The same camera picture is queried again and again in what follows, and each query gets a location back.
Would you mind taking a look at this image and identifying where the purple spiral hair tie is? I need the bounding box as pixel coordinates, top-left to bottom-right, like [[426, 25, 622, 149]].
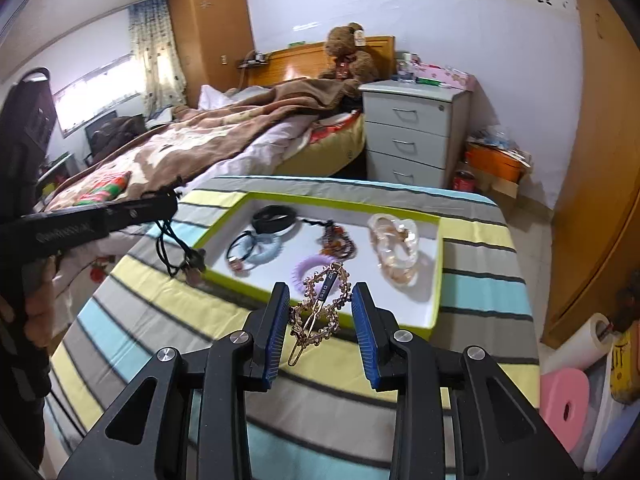
[[290, 253, 338, 295]]

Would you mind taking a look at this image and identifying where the pink box on nightstand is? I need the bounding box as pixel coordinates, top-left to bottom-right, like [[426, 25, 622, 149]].
[[412, 63, 476, 91]]

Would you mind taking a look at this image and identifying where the person's left hand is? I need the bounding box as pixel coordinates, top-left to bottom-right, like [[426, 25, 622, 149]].
[[24, 257, 55, 348]]

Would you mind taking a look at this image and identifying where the cola bottle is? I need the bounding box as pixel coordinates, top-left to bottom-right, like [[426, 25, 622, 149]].
[[452, 162, 476, 193]]

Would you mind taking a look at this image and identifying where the red green wrapped package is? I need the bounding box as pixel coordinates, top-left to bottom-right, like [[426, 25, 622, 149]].
[[74, 171, 131, 206]]

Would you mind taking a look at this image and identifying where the rhinestone gold hair clip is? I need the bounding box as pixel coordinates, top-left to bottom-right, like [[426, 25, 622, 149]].
[[288, 261, 352, 366]]

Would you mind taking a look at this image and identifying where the wooden wardrobe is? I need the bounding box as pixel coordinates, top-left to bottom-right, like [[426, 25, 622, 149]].
[[168, 0, 254, 108]]

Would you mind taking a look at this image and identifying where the orange box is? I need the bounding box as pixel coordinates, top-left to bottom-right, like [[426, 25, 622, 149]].
[[464, 143, 529, 183]]

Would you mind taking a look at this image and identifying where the wooden door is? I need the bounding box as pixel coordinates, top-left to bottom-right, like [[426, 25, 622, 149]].
[[541, 0, 639, 348]]

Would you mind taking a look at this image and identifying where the black hair tie with beads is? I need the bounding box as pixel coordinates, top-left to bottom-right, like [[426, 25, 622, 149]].
[[140, 186, 207, 286]]

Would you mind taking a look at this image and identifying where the brown patterned blanket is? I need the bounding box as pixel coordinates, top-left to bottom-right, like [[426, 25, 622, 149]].
[[46, 78, 362, 211]]

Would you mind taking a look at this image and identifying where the cardboard box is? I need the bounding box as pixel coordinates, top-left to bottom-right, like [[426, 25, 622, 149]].
[[477, 179, 518, 200]]

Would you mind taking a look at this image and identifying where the yellow container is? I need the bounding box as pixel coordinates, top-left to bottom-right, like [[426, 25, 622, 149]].
[[610, 321, 640, 404]]

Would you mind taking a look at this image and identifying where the striped cloth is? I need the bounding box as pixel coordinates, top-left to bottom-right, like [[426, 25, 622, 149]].
[[44, 177, 539, 479]]

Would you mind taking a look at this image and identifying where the patterned curtain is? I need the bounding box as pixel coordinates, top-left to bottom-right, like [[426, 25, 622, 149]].
[[128, 0, 186, 118]]

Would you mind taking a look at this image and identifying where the white paper roll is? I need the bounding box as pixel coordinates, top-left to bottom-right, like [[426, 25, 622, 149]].
[[540, 313, 614, 375]]

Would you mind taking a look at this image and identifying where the wooden headboard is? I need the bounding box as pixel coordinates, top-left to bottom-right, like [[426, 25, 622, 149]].
[[245, 36, 396, 87]]

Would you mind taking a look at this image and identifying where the black chair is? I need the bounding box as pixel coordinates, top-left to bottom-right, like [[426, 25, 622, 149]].
[[85, 110, 146, 167]]

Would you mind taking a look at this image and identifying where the green white shallow tray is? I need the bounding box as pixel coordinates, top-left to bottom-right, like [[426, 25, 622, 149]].
[[195, 192, 444, 338]]

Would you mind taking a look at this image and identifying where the brown teddy bear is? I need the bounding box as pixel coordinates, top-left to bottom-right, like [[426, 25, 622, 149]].
[[318, 23, 380, 87]]

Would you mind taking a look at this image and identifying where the light blue spiral hair tie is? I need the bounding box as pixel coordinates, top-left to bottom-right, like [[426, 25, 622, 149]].
[[244, 233, 286, 265]]

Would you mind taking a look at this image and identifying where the yellow pillow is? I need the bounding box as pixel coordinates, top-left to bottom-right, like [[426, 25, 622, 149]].
[[273, 110, 366, 177]]

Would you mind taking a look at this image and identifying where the grey three-drawer nightstand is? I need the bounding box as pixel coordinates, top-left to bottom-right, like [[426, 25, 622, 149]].
[[360, 80, 472, 188]]

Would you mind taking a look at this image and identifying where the dark beaded bracelet with charms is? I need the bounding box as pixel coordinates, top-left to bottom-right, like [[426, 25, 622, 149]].
[[299, 216, 359, 261]]

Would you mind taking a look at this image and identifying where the pink plastic stool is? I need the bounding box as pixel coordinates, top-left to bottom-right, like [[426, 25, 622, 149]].
[[539, 368, 589, 452]]

